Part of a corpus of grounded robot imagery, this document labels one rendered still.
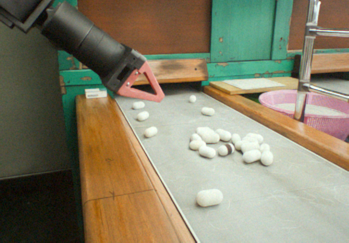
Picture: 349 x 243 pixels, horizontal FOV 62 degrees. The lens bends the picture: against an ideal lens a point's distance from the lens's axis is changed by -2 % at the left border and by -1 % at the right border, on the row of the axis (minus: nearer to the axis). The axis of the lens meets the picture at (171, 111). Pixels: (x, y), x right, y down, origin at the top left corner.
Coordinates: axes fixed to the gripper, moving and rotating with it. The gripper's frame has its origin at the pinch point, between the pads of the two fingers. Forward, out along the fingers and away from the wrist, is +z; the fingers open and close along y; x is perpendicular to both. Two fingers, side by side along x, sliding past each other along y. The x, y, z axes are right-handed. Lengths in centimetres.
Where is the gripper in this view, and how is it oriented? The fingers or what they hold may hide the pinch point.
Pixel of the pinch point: (158, 96)
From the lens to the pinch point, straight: 48.3
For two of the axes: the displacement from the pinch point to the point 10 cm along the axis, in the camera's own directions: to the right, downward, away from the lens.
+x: -6.1, 7.9, 0.4
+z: 7.2, 5.4, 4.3
